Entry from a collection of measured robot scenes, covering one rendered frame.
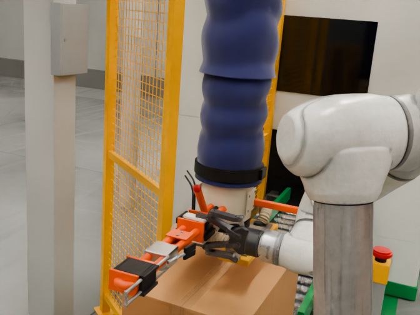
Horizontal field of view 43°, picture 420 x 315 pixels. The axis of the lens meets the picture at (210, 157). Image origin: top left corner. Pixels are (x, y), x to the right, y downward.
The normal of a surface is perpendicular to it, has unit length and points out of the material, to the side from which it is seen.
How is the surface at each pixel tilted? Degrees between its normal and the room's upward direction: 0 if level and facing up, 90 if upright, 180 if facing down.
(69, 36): 90
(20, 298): 0
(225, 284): 0
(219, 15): 107
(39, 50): 90
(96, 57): 90
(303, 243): 31
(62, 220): 90
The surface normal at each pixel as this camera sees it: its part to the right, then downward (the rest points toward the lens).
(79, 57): 0.92, 0.17
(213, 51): -0.67, 0.32
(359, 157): 0.19, 0.18
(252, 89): 0.38, 0.07
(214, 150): -0.55, -0.06
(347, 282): -0.05, 0.08
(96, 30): -0.39, 0.21
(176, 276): 0.07, -0.96
